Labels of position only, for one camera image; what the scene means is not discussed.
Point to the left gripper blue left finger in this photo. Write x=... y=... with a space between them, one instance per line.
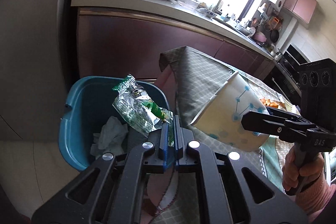
x=163 y=145

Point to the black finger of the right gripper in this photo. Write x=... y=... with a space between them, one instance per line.
x=271 y=123

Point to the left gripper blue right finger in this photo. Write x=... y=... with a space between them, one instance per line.
x=180 y=145

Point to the green foil snack wrapper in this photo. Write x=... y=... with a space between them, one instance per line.
x=140 y=112

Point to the white blue paper cup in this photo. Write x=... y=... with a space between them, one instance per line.
x=221 y=116

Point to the white paper tissue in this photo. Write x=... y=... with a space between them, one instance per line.
x=110 y=138

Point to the pink sleeved right forearm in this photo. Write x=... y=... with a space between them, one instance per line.
x=317 y=200

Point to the maroon kitchen counter cabinet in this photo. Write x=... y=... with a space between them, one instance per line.
x=120 y=37

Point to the right hand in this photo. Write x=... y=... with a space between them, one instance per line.
x=290 y=171

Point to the orange peel scraps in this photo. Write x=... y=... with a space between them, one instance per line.
x=272 y=103

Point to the black built-in oven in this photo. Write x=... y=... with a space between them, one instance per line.
x=284 y=77

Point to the black hanging frying pan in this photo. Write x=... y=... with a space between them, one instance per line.
x=274 y=36

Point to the pink pot on counter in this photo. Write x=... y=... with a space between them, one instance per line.
x=259 y=37

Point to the silver refrigerator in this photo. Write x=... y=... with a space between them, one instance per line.
x=33 y=89

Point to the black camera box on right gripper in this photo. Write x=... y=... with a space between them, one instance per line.
x=317 y=86

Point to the pink upper wall cabinet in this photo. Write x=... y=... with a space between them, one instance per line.
x=303 y=10

